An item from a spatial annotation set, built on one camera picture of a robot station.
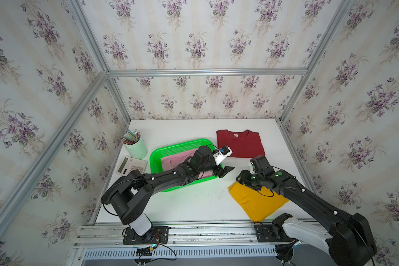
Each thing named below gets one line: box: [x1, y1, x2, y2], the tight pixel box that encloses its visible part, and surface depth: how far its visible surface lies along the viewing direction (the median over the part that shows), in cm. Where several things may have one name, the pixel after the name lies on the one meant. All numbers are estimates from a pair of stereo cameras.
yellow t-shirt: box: [227, 181, 290, 223], surface depth 81 cm
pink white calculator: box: [115, 155, 148, 177], surface depth 96 cm
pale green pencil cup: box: [123, 132, 148, 160], surface depth 95 cm
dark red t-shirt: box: [216, 129, 266, 158], surface depth 110 cm
